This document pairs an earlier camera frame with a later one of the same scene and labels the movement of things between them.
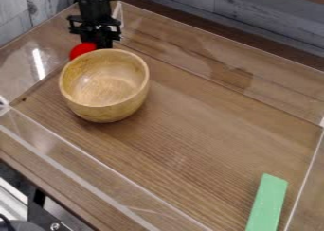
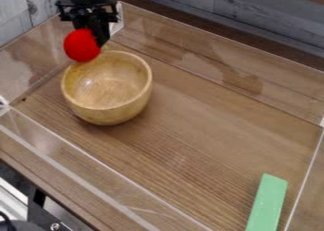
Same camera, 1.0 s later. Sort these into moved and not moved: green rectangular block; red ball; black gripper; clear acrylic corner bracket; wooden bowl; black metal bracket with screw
Moved: black gripper; red ball
Not moved: wooden bowl; black metal bracket with screw; clear acrylic corner bracket; green rectangular block
